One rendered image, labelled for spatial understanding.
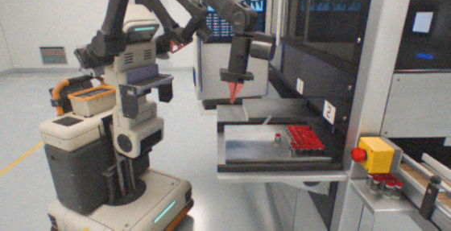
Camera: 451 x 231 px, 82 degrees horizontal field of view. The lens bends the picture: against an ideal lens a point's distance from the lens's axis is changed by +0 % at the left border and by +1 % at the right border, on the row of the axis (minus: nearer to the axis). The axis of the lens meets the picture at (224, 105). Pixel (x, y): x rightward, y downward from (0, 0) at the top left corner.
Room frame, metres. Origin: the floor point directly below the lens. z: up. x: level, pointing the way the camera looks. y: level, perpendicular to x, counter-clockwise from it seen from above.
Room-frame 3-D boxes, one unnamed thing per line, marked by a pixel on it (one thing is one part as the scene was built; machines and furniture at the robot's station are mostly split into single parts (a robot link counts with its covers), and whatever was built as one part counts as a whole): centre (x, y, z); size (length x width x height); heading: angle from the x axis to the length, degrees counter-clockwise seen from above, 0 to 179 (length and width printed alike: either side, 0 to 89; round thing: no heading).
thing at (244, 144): (0.85, -0.17, 0.90); 0.34 x 0.26 x 0.04; 91
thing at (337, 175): (1.02, -0.20, 0.87); 0.70 x 0.48 x 0.02; 2
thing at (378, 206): (0.59, -0.45, 0.87); 0.14 x 0.13 x 0.02; 92
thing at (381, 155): (0.61, -0.41, 0.99); 0.08 x 0.07 x 0.07; 92
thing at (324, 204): (1.71, -0.34, 0.73); 1.98 x 0.01 x 0.25; 2
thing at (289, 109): (1.19, -0.27, 0.90); 0.34 x 0.26 x 0.04; 92
